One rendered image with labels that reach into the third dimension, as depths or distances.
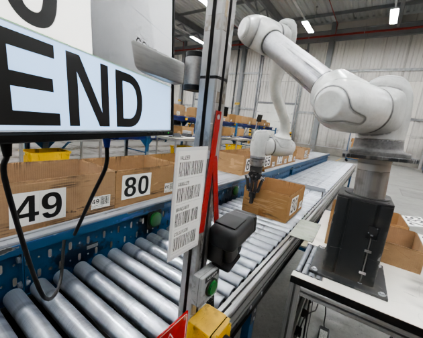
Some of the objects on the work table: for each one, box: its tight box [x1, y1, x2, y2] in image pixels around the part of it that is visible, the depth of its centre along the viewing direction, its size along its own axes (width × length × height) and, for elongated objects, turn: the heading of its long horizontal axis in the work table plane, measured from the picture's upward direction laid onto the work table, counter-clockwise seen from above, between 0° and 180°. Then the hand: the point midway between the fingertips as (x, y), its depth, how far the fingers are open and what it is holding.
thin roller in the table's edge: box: [302, 246, 318, 275], centre depth 105 cm, size 2×28×2 cm, turn 119°
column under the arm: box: [308, 186, 395, 302], centre depth 96 cm, size 26×26×33 cm
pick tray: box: [324, 215, 423, 275], centre depth 122 cm, size 28×38×10 cm
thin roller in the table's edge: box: [295, 245, 312, 273], centre depth 107 cm, size 2×28×2 cm, turn 119°
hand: (251, 197), depth 148 cm, fingers closed
